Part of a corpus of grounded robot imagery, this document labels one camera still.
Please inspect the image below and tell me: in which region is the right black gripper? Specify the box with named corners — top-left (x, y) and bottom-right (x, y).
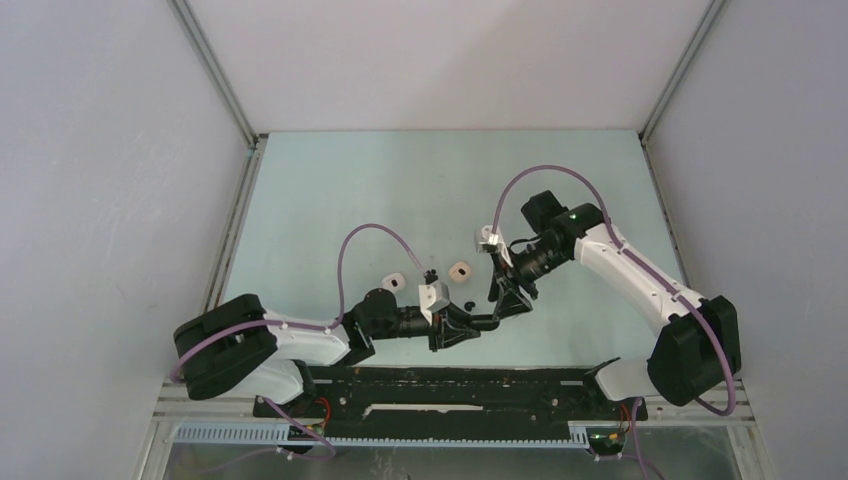
top-left (488, 240), bottom-right (568, 322)

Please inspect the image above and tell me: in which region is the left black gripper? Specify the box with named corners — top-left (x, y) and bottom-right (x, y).
top-left (369, 301), bottom-right (480, 352)

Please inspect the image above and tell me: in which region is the black oval charging case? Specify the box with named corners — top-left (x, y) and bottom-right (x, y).
top-left (469, 315), bottom-right (500, 332)

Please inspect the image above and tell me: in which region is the beige earbud charging case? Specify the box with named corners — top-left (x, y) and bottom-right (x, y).
top-left (448, 261), bottom-right (472, 284)

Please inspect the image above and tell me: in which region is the white earbud charging case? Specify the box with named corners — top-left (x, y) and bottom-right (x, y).
top-left (381, 272), bottom-right (406, 293)

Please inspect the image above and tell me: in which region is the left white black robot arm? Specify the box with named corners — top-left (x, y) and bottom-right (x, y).
top-left (170, 288), bottom-right (499, 417)

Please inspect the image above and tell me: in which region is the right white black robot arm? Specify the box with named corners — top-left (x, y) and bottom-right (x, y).
top-left (476, 191), bottom-right (742, 418)

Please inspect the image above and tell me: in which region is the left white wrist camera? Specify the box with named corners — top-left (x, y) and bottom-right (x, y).
top-left (418, 280), bottom-right (451, 325)

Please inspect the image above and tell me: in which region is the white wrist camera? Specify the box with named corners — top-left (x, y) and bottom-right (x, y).
top-left (418, 280), bottom-right (451, 325)
top-left (474, 225), bottom-right (513, 267)

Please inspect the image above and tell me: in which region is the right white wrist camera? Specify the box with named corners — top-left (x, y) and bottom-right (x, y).
top-left (474, 225), bottom-right (513, 267)

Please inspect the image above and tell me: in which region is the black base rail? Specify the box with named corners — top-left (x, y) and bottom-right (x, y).
top-left (279, 366), bottom-right (647, 440)

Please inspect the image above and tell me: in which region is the grey cable duct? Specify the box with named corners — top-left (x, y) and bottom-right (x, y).
top-left (172, 422), bottom-right (589, 449)

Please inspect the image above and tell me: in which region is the right aluminium frame post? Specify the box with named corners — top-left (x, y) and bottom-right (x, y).
top-left (639, 0), bottom-right (729, 147)

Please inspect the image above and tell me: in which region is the aluminium frame post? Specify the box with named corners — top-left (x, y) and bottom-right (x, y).
top-left (639, 0), bottom-right (729, 147)
top-left (168, 0), bottom-right (259, 148)

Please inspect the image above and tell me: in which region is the left aluminium frame post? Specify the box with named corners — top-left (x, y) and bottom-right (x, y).
top-left (168, 0), bottom-right (259, 148)

